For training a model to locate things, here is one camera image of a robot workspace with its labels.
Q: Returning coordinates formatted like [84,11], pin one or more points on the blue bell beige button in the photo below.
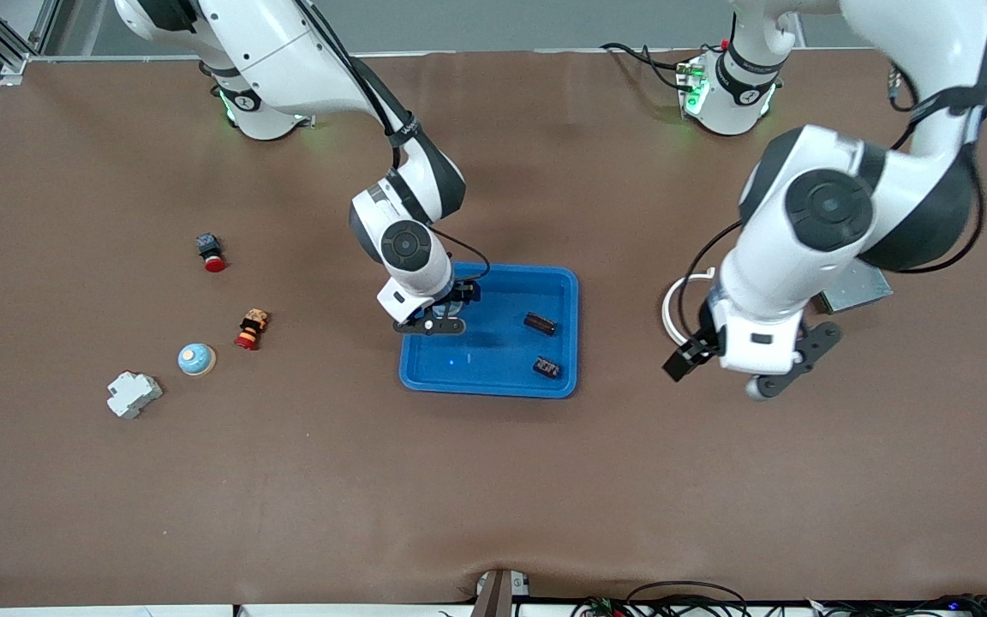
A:
[197,359]
[449,307]

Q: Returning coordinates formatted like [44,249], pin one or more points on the red yellow emergency stop button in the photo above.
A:
[251,330]

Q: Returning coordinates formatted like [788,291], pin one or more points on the white curved pipe clamp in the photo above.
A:
[666,313]

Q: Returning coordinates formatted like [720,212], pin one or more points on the red push button black body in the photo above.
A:
[212,254]

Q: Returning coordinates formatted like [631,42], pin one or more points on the dark brown rectangular block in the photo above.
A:
[541,323]

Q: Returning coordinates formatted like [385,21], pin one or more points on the aluminium frame profile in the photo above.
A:
[9,60]

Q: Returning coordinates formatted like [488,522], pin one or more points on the white circuit breaker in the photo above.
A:
[134,394]

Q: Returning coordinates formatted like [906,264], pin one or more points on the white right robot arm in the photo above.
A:
[408,244]

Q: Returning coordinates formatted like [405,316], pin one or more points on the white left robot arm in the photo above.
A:
[828,210]

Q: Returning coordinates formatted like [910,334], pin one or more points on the metal table edge bracket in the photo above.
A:
[496,596]

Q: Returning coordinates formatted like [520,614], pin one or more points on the blue plastic tray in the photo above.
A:
[502,351]

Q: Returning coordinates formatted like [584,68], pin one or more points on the small black block capacitor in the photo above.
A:
[547,368]

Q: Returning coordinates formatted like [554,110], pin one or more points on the grey metal box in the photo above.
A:
[866,287]

